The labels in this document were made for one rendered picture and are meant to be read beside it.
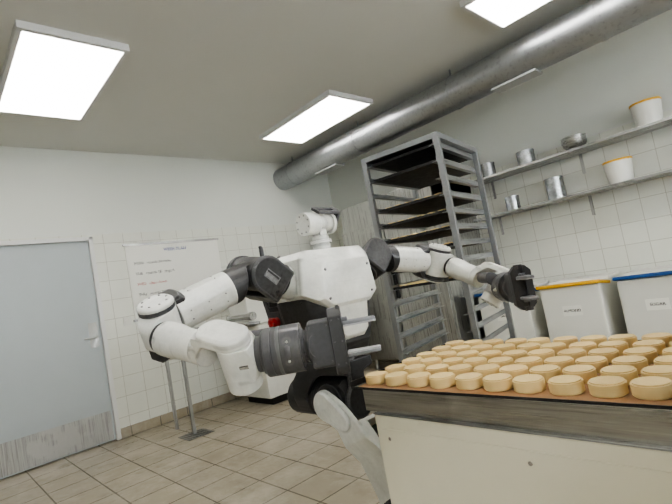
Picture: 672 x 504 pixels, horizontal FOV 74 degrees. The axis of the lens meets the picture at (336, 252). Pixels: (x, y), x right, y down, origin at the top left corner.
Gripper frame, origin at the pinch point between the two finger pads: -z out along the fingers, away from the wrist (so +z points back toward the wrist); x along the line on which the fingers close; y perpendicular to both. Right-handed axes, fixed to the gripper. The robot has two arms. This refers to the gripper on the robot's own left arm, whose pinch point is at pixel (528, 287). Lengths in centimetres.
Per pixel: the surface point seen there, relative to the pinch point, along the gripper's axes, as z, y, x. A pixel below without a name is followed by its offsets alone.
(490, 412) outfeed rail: -38.9, -25.5, -16.8
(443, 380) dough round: -33.9, -31.6, -11.2
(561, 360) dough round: -36.5, -10.6, -10.8
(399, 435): -24, -41, -23
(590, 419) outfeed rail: -51, -14, -16
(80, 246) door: 329, -313, 95
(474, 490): -36, -30, -31
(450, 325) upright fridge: 351, 45, -54
